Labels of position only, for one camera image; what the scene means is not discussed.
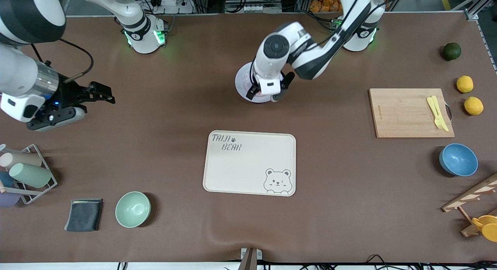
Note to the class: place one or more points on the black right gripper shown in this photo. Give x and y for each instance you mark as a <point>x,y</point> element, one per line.
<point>69,94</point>

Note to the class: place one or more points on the cream tray with bear print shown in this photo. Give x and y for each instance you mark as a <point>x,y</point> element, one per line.
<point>248,165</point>

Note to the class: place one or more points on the blue bowl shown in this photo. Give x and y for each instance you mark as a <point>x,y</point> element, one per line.
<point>459,160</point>

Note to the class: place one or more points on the pile of orange fruits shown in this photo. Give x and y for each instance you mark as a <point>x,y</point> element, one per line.
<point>326,1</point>

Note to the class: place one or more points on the pale green bowl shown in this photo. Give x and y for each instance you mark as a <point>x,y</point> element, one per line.
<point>132,210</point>

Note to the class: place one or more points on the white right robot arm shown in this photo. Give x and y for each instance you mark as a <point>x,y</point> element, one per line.
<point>19,72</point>

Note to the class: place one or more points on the wooden cutting board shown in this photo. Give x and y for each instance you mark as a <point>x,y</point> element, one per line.
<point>404,115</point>

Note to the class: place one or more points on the white round plate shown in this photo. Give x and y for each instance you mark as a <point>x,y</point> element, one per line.
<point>241,83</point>

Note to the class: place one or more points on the mint green cup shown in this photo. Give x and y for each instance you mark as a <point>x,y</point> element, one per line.
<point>31,175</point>

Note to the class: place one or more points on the yellow mug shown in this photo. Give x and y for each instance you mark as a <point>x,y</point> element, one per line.
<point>488,228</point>

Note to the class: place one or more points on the dark grey folded cloth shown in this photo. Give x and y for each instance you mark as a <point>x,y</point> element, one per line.
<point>83,215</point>

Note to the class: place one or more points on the blue cup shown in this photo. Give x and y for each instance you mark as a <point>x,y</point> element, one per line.
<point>6,180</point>

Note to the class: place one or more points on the purple cup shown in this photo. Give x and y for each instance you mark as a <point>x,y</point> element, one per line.
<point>7,200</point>

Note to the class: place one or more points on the aluminium frame post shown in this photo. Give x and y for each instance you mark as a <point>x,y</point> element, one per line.
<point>471,14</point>

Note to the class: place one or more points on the beige cup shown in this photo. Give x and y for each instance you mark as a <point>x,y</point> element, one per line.
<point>23,159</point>

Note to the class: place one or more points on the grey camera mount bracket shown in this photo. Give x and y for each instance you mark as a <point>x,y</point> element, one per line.
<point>249,258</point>

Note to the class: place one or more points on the yellow lemon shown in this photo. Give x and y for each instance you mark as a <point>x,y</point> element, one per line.
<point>464,84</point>
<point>474,106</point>

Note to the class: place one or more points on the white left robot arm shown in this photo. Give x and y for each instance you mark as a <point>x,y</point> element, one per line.
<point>299,45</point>

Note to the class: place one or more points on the dark green lime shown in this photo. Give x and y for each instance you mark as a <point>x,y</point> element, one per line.
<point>452,51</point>

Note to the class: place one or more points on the white power strip with plugs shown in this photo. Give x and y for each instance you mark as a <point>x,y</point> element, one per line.
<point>172,4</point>

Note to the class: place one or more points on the wooden drying rack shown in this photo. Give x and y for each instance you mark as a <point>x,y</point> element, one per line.
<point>471,194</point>

